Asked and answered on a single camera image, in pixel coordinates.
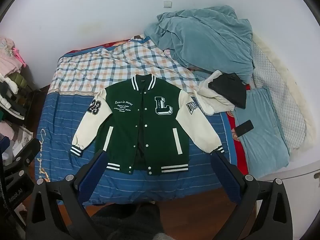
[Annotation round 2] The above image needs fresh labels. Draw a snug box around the light blue garment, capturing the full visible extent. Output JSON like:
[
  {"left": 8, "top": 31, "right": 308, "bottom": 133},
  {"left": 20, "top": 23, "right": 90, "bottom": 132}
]
[{"left": 234, "top": 86, "right": 290, "bottom": 177}]

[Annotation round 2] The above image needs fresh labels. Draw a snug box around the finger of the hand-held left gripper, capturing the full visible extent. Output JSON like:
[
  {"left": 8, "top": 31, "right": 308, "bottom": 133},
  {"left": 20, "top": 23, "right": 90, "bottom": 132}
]
[
  {"left": 0, "top": 134, "right": 11, "bottom": 165},
  {"left": 2, "top": 138, "right": 42, "bottom": 180}
]

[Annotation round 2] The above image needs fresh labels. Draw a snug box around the green and white varsity jacket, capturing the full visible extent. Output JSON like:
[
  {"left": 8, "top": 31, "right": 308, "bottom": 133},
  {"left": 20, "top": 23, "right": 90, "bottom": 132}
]
[{"left": 70, "top": 74, "right": 225, "bottom": 176}]

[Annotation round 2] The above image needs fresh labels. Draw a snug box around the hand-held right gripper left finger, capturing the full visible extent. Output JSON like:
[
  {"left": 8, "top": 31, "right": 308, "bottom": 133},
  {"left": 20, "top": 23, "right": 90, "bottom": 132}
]
[{"left": 25, "top": 149, "right": 110, "bottom": 240}]

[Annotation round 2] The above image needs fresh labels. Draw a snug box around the cream ribbed sweater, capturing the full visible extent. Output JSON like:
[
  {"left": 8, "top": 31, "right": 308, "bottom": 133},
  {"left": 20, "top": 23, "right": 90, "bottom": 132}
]
[{"left": 246, "top": 34, "right": 320, "bottom": 153}]

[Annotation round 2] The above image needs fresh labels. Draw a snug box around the person's dark fleece clothing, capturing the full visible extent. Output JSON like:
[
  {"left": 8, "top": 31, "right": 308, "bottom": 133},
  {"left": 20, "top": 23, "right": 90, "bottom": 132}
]
[{"left": 91, "top": 202, "right": 167, "bottom": 240}]

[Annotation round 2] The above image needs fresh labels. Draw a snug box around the pink hanger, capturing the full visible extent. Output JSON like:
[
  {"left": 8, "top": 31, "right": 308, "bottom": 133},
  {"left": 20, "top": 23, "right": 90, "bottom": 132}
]
[{"left": 11, "top": 46, "right": 27, "bottom": 67}]

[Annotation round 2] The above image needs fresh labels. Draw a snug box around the white mattress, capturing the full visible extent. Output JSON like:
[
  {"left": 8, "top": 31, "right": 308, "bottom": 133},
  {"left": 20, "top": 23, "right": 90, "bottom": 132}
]
[{"left": 259, "top": 151, "right": 320, "bottom": 182}]

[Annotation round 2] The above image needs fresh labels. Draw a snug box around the teal blanket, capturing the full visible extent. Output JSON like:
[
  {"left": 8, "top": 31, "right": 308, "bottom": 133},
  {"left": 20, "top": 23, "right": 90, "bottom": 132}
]
[{"left": 144, "top": 5, "right": 254, "bottom": 84}]

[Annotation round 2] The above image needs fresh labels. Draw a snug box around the pile of clothes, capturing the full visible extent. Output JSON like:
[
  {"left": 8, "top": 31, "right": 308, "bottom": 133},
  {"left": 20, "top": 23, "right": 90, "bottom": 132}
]
[{"left": 0, "top": 37, "right": 42, "bottom": 142}]

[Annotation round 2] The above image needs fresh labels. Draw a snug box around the black phone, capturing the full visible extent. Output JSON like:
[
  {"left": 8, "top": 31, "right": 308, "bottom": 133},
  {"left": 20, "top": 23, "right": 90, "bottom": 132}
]
[{"left": 235, "top": 120, "right": 254, "bottom": 137}]

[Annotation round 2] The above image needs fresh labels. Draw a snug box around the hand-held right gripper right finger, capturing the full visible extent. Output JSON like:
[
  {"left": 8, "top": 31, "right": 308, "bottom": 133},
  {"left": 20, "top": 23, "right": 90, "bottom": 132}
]
[{"left": 211, "top": 151, "right": 293, "bottom": 240}]

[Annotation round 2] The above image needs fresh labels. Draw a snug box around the black jacket white fleece lining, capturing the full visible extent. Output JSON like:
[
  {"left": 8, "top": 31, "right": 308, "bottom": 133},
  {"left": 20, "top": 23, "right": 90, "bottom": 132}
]
[{"left": 196, "top": 70, "right": 247, "bottom": 115}]

